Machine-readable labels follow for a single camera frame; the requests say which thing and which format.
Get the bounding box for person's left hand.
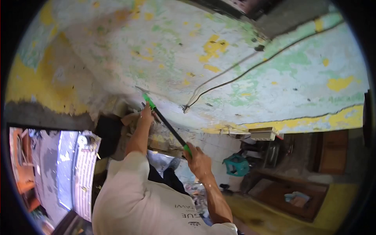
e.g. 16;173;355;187
137;102;156;126

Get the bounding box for person's right hand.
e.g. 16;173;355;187
183;142;214;182

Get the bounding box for person's right fingers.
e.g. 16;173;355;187
183;142;204;161

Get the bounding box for green and black scraper tool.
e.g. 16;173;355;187
142;93;193;158

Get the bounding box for person's legs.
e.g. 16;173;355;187
147;157;191;197

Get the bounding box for teal plastic stool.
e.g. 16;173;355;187
222;154;251;177

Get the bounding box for person's body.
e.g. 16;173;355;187
92;151;238;235

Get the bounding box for white electrical box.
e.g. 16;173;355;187
248;127;280;142

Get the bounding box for white metal gate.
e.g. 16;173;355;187
72;130;102;222

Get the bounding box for low wooden table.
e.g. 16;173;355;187
246;169;330;222

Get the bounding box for brown wooden cabinet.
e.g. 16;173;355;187
312;129;350;175

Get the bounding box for grey wall wire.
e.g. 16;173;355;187
183;51;262;113

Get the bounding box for black wall wire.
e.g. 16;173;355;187
184;19;345;113

